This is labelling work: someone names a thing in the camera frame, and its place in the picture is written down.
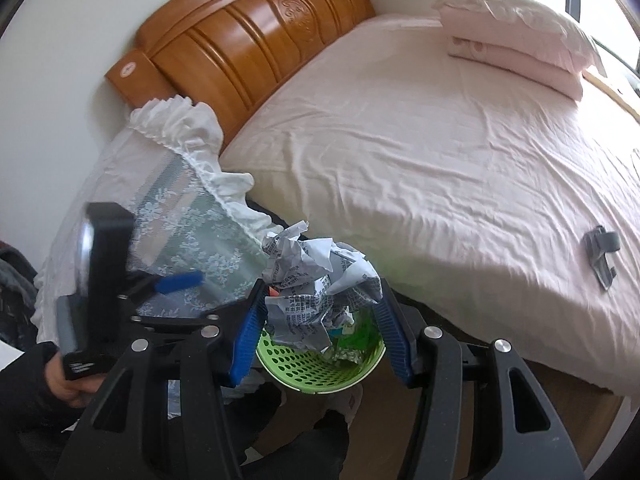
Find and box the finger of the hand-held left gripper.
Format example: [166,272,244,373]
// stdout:
[120,269,206,306]
[131,297,253,332]

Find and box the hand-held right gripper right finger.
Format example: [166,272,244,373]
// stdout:
[372,277,586,480]

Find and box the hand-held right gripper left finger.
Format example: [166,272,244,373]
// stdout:
[52,277,268,480]

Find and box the green plastic basket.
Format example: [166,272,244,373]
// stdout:
[255,305,387,393]

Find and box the printed paper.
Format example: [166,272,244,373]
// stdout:
[261,220,383,357]

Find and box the person's left forearm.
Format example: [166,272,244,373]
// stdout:
[0,342,101,480]

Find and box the person's left hand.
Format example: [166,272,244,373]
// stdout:
[46,360,103,408]

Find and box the white slipper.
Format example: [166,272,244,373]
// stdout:
[320,385,364,426]

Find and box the dark bag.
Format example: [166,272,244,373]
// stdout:
[0,242,41,346]

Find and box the bed with pink sheet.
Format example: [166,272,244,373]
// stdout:
[220,12,640,396]

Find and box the grey plastic clip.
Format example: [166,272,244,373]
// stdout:
[581,225,622,291]

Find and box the wooden headboard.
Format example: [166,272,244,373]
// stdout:
[105,0,377,136]

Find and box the folded pink blanket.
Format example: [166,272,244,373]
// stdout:
[442,7,585,101]

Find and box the light wooden board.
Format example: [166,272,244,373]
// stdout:
[584,71,640,123]

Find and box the white pillow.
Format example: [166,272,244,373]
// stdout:
[431,0,608,78]

